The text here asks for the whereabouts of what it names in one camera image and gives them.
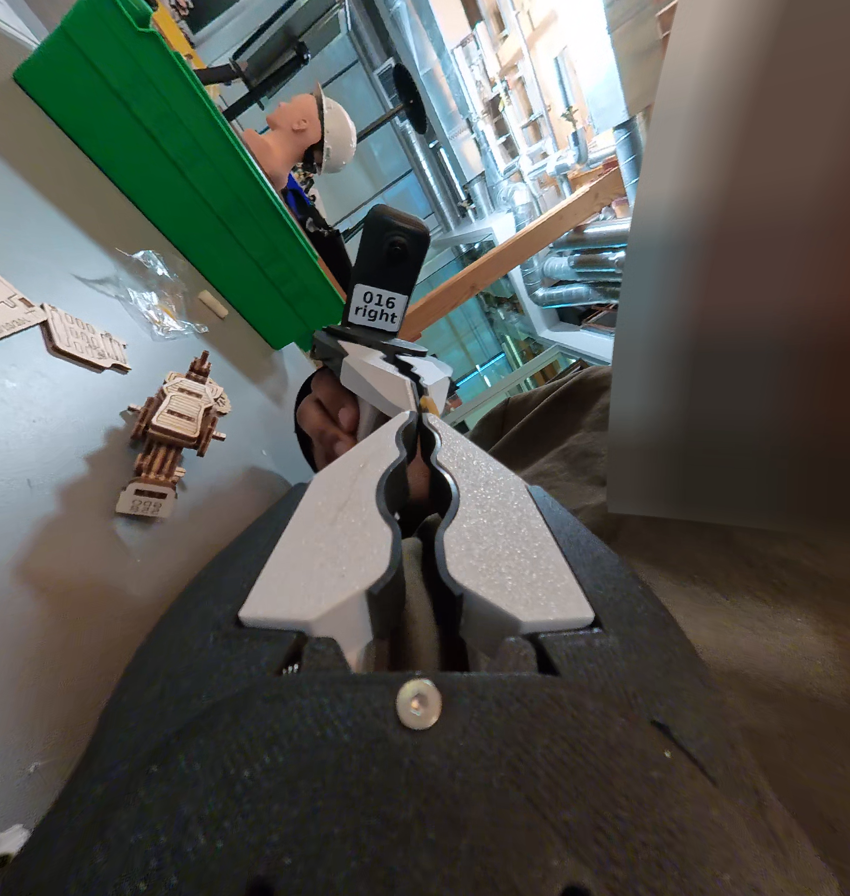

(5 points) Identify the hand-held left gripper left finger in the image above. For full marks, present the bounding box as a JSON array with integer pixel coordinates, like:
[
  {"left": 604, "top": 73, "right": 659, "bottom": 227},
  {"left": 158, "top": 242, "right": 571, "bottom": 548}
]
[{"left": 238, "top": 412, "right": 422, "bottom": 674}]

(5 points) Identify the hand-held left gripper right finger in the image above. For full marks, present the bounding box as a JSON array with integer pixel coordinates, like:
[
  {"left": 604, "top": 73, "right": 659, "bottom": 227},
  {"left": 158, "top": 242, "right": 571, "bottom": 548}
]
[{"left": 424, "top": 413, "right": 597, "bottom": 657}]

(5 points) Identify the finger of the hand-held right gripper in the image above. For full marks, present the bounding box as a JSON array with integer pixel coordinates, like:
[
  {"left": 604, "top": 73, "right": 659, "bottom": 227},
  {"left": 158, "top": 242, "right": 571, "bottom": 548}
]
[
  {"left": 340, "top": 346, "right": 422, "bottom": 457},
  {"left": 404, "top": 356, "right": 455, "bottom": 419}
]

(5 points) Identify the wooden model car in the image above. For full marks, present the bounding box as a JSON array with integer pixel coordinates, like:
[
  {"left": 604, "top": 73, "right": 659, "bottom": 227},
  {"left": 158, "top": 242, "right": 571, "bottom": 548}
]
[{"left": 115, "top": 350, "right": 231, "bottom": 524}]

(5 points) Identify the person's right hand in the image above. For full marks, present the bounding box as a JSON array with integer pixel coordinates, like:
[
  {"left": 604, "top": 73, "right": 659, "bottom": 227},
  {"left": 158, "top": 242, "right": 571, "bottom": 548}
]
[{"left": 305, "top": 373, "right": 362, "bottom": 471}]

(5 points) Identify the white hard hat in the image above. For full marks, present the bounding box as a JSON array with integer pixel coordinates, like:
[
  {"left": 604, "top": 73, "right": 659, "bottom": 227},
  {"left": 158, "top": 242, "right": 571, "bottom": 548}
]
[{"left": 312, "top": 83, "right": 359, "bottom": 176}]

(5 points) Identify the slanted wooden beam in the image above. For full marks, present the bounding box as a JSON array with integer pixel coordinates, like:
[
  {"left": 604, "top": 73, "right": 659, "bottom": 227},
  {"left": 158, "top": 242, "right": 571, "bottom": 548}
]
[{"left": 400, "top": 168, "right": 627, "bottom": 343}]

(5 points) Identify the black floor lamp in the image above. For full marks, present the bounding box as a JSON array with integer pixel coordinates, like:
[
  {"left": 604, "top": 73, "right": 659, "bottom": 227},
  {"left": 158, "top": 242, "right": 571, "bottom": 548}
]
[{"left": 358, "top": 63, "right": 426, "bottom": 134}]

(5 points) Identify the mannequin head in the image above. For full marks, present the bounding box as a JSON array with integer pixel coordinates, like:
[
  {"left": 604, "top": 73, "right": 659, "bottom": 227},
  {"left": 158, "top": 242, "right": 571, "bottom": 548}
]
[{"left": 242, "top": 94, "right": 328, "bottom": 191}]

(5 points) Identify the clear plastic bag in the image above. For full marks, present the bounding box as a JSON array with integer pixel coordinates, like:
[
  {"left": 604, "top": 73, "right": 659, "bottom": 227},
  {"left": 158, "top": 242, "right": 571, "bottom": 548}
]
[{"left": 75, "top": 248, "right": 210, "bottom": 343}]

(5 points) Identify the green plastic bin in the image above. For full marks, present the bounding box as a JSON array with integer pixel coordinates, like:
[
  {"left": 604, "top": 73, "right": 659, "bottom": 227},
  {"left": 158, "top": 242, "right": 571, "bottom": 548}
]
[{"left": 14, "top": 0, "right": 349, "bottom": 352}]

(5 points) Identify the small slotted wooden piece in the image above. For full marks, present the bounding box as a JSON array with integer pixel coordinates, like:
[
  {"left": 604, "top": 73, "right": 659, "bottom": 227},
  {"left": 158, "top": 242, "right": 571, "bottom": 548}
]
[{"left": 42, "top": 303, "right": 132, "bottom": 375}]

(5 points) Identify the wooden puzzle sheet with gear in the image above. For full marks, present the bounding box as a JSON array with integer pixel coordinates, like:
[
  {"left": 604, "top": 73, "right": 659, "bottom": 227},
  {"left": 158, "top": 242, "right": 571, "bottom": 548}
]
[{"left": 0, "top": 258, "right": 48, "bottom": 350}]

